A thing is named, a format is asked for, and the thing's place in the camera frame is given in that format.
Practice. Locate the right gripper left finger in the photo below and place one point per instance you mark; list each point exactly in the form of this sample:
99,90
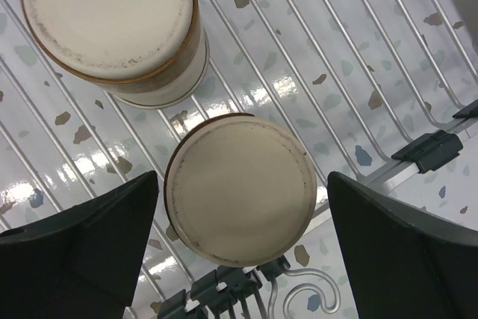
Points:
83,262

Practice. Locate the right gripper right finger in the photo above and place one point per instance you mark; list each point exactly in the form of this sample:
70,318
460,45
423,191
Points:
402,262

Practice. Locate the steel cup with cork band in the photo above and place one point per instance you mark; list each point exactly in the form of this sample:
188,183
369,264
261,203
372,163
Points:
147,53

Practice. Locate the white wire dish rack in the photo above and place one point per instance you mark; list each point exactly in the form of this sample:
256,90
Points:
356,80

